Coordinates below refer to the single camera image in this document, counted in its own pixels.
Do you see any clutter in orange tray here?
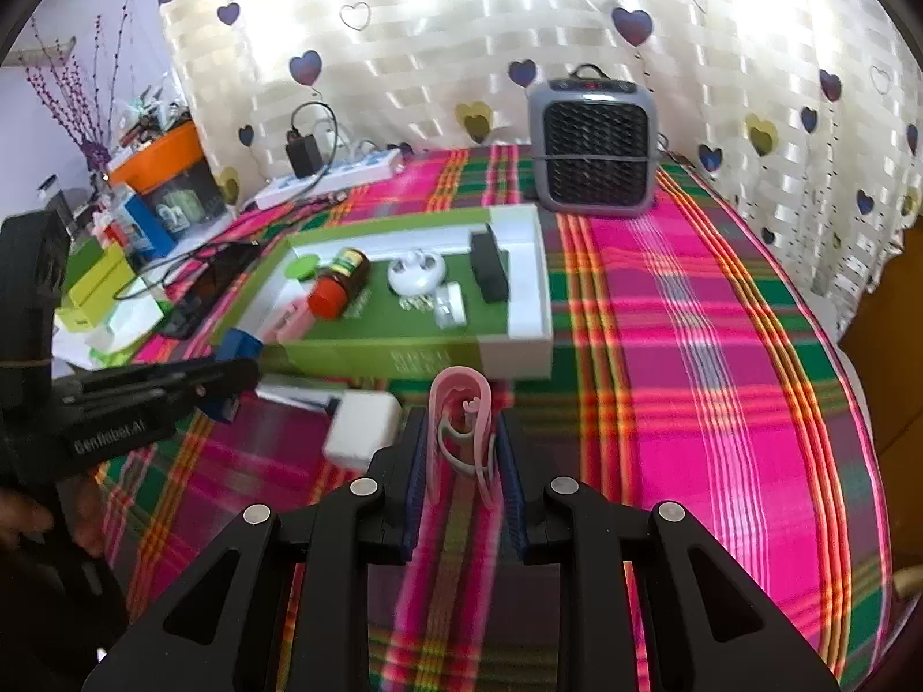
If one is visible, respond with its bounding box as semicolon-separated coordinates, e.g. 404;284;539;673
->
115;82;194;152

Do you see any blue box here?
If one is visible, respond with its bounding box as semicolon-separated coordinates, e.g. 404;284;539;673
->
108;183;178;258

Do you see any white flat device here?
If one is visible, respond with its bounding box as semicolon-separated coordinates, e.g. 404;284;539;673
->
256;378;344;414

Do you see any white power strip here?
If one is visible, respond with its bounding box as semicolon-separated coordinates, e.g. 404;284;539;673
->
254;146;403;210

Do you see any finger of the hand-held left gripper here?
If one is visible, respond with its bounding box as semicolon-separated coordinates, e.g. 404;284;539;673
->
65;358;262;425
215;328;264;362

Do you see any green and white cardboard box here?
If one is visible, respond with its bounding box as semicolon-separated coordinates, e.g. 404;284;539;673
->
209;203;555;381

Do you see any white square adapter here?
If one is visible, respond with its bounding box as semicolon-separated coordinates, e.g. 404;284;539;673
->
322;393;402;469

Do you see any black charger cable loop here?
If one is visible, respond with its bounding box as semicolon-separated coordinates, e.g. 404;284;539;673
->
288;101;342;174

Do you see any pink plastic clip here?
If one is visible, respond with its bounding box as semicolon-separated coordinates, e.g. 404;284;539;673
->
427;367;500;509

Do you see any heart print curtain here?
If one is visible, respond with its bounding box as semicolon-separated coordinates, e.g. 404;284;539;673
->
155;0;923;333

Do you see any black rectangular device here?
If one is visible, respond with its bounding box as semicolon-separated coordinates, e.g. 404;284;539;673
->
468;223;512;304

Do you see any white round case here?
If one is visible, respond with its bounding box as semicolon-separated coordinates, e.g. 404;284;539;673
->
387;251;448;296

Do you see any pink white tube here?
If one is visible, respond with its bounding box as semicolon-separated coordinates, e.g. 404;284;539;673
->
261;295;316;340

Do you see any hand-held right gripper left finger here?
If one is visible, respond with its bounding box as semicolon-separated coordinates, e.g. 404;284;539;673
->
82;407;428;692

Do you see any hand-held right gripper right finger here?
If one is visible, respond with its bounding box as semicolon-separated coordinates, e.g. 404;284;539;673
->
497;411;841;692

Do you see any wooden cabinet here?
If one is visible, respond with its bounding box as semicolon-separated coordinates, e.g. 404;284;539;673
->
840;259;923;607

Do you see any orange tray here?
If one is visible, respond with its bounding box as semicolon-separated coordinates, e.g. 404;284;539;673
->
108;121;205;195

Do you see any purple twig decoration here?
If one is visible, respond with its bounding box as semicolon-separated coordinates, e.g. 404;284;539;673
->
25;0;138;167

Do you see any grey fan heater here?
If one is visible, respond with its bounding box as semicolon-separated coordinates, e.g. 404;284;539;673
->
528;65;659;217

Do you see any black charger adapter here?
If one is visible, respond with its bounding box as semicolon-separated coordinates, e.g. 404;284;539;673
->
286;128;323;178

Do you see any lime green box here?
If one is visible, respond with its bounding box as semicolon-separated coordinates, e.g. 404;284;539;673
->
56;241;140;333

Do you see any plaid tablecloth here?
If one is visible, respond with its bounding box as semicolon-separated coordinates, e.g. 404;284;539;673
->
93;144;893;692

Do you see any person's left hand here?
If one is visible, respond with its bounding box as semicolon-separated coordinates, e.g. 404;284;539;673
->
0;485;107;558

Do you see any white charger plug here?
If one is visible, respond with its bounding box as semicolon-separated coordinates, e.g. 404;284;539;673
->
433;283;467;330

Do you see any brown jar with red lid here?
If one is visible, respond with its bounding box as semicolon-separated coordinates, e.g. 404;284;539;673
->
309;247;372;320

